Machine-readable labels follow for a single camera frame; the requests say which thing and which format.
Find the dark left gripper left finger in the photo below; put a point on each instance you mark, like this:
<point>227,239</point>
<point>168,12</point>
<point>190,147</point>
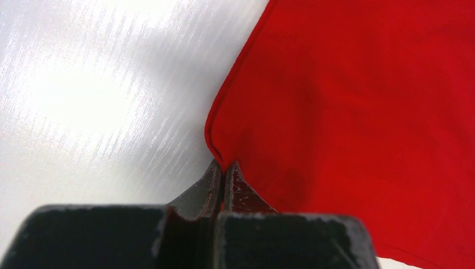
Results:
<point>201,199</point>

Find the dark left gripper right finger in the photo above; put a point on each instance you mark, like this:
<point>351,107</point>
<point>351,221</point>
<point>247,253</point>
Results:
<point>240,196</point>

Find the red t-shirt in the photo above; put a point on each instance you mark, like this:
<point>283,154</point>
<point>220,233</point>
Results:
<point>360,108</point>

